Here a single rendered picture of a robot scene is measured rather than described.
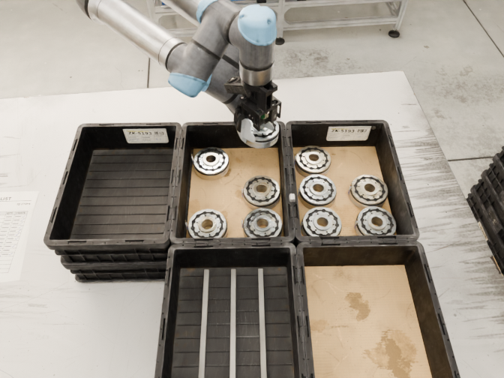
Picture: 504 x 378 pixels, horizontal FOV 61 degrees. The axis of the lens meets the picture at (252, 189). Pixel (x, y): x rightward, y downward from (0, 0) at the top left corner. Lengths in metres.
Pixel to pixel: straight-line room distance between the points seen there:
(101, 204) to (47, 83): 1.92
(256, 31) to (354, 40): 2.41
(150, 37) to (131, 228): 0.50
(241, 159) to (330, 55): 1.89
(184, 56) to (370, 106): 0.91
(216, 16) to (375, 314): 0.76
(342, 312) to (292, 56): 2.23
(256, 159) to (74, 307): 0.66
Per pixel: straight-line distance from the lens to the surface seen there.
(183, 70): 0.95
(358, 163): 1.31
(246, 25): 0.87
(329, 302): 1.07
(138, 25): 1.06
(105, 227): 1.21
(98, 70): 3.08
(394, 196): 1.21
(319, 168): 1.24
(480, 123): 2.89
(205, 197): 1.21
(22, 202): 1.53
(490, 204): 2.07
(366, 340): 1.06
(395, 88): 1.80
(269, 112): 1.02
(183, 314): 1.06
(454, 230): 1.43
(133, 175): 1.29
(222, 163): 1.24
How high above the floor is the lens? 1.82
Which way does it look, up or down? 54 degrees down
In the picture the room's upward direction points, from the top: straight up
